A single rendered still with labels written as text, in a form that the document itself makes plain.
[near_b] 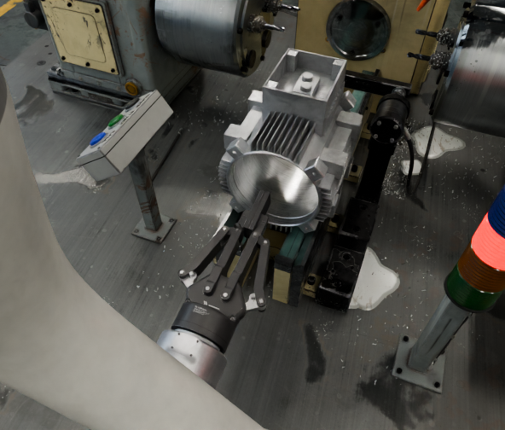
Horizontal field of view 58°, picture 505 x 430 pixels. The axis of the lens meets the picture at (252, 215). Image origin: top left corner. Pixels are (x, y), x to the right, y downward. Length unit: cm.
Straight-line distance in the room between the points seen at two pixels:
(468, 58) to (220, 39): 48
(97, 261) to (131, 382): 68
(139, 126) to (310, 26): 57
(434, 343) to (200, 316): 36
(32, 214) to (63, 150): 102
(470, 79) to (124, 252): 72
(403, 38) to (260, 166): 50
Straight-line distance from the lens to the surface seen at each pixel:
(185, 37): 106
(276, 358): 80
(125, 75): 120
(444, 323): 69
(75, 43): 123
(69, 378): 25
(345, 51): 118
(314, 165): 65
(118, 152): 73
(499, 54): 93
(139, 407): 28
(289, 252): 76
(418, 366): 81
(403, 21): 113
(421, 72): 132
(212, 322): 56
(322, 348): 81
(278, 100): 70
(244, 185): 78
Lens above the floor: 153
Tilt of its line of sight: 49 degrees down
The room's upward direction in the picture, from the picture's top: straight up
